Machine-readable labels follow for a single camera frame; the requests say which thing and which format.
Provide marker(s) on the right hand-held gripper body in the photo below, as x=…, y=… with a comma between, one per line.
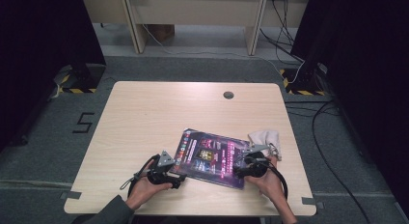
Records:
x=257, y=166

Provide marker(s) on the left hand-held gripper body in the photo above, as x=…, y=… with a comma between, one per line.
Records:
x=159, y=175

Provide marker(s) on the white cloth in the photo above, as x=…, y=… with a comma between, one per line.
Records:
x=263, y=137

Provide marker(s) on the glossy magazine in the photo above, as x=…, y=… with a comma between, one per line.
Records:
x=209, y=156

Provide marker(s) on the person's left hand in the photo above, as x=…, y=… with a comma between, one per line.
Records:
x=143, y=191

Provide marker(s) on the person's right hand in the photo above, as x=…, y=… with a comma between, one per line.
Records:
x=271, y=183

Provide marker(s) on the grey tape piece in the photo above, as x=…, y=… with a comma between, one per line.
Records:
x=71, y=195
x=311, y=201

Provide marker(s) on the black stand base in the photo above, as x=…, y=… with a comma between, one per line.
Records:
x=87, y=79
x=305, y=82

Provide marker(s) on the brown cardboard box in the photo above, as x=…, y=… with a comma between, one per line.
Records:
x=162, y=32

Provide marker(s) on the black curtain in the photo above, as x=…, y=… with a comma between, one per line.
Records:
x=369, y=72
x=38, y=56

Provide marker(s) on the beige wooden desk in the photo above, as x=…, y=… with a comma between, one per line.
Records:
x=193, y=8

